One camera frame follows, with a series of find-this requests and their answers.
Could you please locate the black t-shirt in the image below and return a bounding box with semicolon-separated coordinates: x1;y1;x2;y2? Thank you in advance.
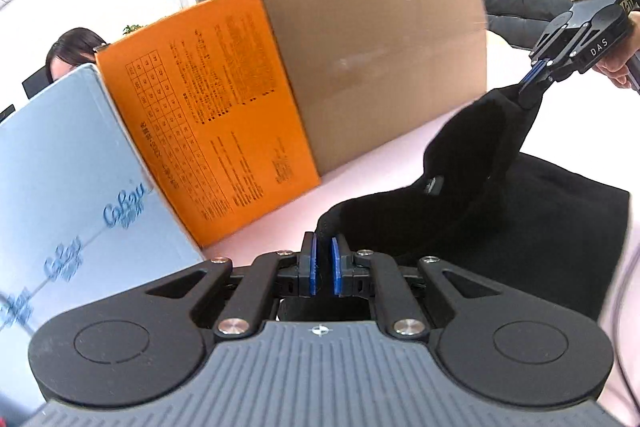
316;86;630;319

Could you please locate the operator right hand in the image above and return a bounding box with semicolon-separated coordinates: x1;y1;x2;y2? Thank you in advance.
592;11;640;89

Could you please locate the grey sofa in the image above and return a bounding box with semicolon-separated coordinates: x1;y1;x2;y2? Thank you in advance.
484;0;572;50

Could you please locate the large brown cardboard box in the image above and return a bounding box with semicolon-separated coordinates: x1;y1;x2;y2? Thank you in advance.
262;0;487;174

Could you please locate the orange cardboard box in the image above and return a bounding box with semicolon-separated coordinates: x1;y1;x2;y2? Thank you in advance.
96;0;320;247

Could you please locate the light blue cardboard box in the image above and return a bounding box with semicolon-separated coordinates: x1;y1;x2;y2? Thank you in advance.
0;65;202;425

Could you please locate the person with dark hair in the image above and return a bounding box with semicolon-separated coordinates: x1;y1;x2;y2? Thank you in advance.
44;27;107;83

